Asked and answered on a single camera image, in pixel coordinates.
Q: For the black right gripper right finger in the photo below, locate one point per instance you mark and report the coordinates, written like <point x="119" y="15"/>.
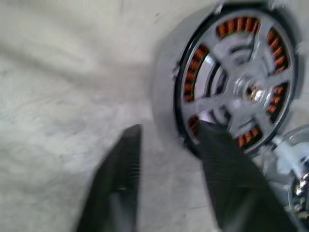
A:
<point x="231" y="183"/>

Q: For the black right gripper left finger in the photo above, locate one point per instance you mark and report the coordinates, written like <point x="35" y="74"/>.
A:
<point x="118" y="174"/>

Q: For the grey motor housing copper windings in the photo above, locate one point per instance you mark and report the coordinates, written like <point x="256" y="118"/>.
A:
<point x="164" y="72"/>

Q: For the round silver motor circuit lid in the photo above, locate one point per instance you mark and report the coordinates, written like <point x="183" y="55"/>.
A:
<point x="287" y="164"/>

